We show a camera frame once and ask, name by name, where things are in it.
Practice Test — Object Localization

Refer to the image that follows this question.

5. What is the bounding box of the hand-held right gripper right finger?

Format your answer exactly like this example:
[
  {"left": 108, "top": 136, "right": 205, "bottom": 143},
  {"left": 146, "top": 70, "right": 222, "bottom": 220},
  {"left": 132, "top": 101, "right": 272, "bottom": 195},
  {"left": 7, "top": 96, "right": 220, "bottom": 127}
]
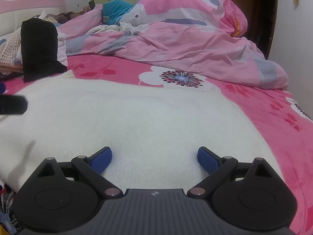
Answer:
[{"left": 188, "top": 146, "right": 277, "bottom": 198}]

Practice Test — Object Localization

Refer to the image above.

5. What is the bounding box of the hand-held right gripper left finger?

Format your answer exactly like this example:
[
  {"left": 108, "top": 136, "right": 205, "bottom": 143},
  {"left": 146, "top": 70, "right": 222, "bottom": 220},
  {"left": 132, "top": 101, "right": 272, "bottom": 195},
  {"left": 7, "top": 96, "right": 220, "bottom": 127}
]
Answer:
[{"left": 37, "top": 146, "right": 123, "bottom": 198}]

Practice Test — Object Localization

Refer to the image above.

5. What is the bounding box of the white sweater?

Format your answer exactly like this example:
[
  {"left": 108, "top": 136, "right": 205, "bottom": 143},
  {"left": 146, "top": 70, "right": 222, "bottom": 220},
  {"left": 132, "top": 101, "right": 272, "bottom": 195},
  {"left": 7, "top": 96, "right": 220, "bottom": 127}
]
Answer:
[{"left": 0, "top": 77, "right": 285, "bottom": 194}]

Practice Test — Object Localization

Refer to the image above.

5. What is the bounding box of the beige folded garment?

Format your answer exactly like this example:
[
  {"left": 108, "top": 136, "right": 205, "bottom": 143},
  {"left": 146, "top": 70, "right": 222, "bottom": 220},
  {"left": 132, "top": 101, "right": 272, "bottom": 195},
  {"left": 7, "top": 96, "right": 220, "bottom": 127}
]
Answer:
[{"left": 0, "top": 64, "right": 25, "bottom": 76}]

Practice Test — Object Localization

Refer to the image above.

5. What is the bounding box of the pink white checked garment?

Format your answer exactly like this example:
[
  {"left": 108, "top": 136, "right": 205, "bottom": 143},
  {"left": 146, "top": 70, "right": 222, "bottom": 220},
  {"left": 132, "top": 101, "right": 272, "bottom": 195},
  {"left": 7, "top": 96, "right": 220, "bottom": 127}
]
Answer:
[{"left": 0, "top": 29, "right": 23, "bottom": 65}]

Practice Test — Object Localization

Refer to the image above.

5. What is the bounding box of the black folded garment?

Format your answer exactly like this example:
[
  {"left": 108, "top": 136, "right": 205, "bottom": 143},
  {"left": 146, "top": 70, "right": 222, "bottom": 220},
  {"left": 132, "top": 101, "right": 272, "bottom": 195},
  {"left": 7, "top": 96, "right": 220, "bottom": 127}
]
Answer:
[{"left": 21, "top": 18, "right": 67, "bottom": 82}]

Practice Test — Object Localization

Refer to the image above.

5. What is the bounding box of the pink floral bed sheet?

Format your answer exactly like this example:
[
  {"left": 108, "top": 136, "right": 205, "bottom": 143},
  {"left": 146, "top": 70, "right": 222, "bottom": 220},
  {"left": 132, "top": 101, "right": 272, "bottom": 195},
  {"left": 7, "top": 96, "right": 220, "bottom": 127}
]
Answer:
[{"left": 0, "top": 54, "right": 313, "bottom": 235}]

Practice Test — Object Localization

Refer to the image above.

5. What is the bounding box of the white light-blue folded garment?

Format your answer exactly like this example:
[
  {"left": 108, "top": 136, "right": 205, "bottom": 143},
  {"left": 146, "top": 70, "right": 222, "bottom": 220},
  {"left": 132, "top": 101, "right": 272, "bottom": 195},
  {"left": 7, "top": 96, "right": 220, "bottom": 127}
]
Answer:
[{"left": 57, "top": 27, "right": 68, "bottom": 64}]

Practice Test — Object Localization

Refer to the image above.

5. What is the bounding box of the pink white headboard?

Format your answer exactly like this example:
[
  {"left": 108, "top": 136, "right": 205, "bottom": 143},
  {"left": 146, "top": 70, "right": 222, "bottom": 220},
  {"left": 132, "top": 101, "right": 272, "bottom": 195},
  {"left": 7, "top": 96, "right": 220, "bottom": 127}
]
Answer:
[{"left": 0, "top": 0, "right": 66, "bottom": 38}]

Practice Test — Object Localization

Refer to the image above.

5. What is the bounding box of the pink patterned duvet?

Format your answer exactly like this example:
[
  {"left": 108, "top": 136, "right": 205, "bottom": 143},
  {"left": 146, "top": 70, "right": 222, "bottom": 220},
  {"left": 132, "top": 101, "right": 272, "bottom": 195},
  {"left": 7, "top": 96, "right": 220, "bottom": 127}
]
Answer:
[{"left": 57, "top": 0, "right": 289, "bottom": 90}]

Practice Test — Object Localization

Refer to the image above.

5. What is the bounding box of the teal cloth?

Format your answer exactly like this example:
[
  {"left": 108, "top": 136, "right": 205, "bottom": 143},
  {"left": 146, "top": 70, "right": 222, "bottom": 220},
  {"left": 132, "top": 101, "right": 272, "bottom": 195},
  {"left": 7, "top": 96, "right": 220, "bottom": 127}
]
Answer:
[{"left": 102, "top": 0, "right": 136, "bottom": 26}]

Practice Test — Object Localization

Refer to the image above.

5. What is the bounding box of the wooden door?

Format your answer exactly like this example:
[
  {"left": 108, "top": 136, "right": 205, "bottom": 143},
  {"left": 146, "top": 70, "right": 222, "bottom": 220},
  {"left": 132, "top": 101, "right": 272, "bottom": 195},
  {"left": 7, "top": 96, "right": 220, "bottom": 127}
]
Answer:
[{"left": 221, "top": 0, "right": 279, "bottom": 60}]

